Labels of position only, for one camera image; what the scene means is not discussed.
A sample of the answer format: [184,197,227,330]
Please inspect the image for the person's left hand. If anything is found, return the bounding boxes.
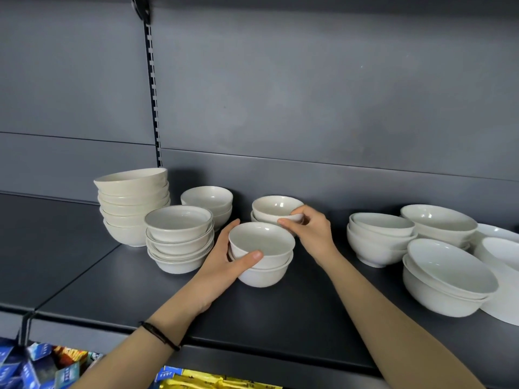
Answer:
[155,218,265,337]

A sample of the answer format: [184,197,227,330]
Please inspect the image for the person's right hand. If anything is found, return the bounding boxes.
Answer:
[277,204,344,271]

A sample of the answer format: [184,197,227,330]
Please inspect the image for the small white ceramic bowl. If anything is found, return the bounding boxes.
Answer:
[233,253,294,289]
[250,210,284,228]
[251,194,305,224]
[228,221,296,269]

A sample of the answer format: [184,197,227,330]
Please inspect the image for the white wide-rimmed ceramic bowl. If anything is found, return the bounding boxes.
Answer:
[144,204,214,244]

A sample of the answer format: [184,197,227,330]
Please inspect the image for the cream ceramic bowl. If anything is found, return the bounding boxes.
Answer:
[98,194,171,218]
[94,167,169,197]
[97,184,170,207]

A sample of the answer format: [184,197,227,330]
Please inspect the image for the deep white ceramic bowl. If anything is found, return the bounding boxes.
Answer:
[402,254,491,319]
[407,238,500,296]

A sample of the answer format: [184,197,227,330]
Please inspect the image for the person's right forearm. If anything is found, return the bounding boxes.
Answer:
[323,251,485,389]

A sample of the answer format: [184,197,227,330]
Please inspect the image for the yellow packets shelf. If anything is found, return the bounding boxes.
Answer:
[158,368,284,389]

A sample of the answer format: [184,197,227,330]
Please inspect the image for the large grey metal back panel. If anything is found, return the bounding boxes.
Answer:
[148,3,519,183]
[0,0,157,146]

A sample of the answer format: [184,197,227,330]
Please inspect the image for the orange snack packet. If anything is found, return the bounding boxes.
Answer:
[52,346,89,369]

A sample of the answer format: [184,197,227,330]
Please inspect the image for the teal packet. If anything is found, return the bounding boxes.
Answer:
[54,361,81,389]

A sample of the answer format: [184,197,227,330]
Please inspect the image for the narrow grey metal back panel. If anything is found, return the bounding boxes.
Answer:
[0,131,159,205]

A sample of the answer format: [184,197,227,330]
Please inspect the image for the row of blue boxes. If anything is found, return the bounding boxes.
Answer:
[0,336,184,389]

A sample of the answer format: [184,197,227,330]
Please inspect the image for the black cord bracelet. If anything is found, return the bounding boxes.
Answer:
[139,320,182,353]

